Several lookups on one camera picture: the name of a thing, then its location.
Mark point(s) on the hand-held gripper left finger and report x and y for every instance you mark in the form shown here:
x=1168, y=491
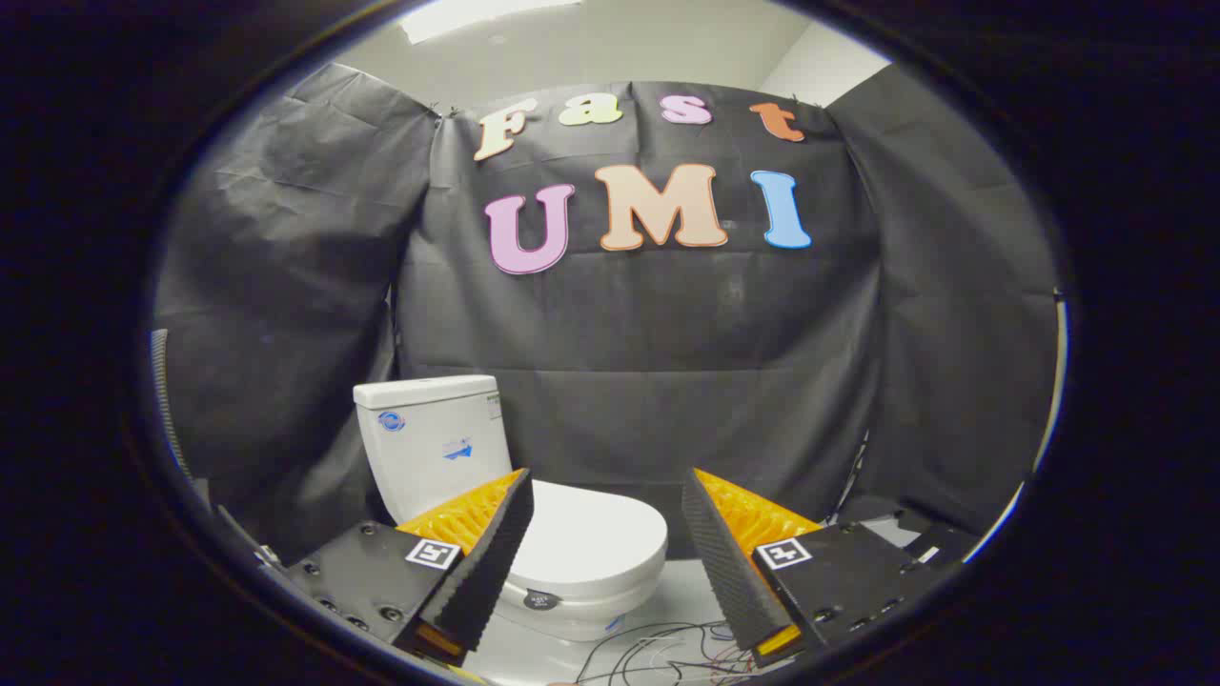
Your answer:
x=491, y=562

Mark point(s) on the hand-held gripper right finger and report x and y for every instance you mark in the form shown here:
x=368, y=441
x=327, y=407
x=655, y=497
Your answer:
x=720, y=572

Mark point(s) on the white toilet lid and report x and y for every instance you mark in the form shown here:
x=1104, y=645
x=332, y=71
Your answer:
x=596, y=538

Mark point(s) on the white toilet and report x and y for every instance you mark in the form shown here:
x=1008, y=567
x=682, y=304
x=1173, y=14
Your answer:
x=429, y=448

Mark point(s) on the black backdrop cloth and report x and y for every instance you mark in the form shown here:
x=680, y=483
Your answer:
x=667, y=333

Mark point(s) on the ceiling light panel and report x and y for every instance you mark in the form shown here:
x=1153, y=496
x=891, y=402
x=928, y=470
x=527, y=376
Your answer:
x=467, y=14

